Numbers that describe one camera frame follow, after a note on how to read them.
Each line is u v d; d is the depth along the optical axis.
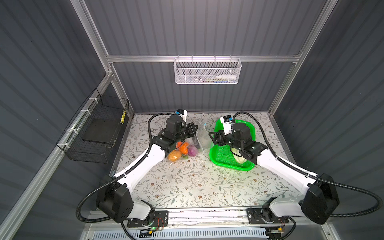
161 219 0.72
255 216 0.73
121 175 0.43
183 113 0.71
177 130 0.62
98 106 0.80
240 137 0.60
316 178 0.43
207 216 0.75
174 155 0.91
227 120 0.68
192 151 0.87
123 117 0.83
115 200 0.40
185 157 0.91
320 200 0.41
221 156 0.96
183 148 0.91
